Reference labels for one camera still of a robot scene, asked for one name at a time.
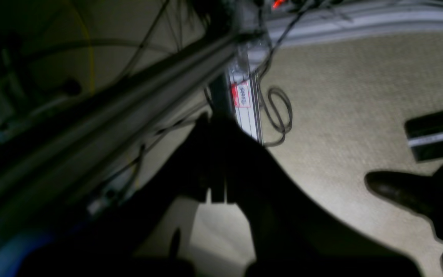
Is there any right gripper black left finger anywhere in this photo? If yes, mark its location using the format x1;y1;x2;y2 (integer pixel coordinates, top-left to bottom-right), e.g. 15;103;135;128
16;113;210;277

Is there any yellow cable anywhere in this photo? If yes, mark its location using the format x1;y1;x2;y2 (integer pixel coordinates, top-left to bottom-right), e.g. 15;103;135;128
64;0;96;95

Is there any black grey floor box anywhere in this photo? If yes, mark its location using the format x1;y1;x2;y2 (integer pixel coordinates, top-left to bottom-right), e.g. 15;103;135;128
404;110;443;162

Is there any grey aluminium frame rail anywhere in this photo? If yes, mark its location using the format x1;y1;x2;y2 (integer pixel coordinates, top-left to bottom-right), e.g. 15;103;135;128
227;43;263;144

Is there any black leather shoe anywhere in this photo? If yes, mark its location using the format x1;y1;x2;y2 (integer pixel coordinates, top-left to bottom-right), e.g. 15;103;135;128
364;171;435;216

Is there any coiled grey cable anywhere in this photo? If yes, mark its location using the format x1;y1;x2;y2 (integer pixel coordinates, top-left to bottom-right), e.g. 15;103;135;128
258;87;293;147

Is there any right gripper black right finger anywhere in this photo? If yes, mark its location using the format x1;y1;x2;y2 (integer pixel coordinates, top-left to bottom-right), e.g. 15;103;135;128
223;120;421;277

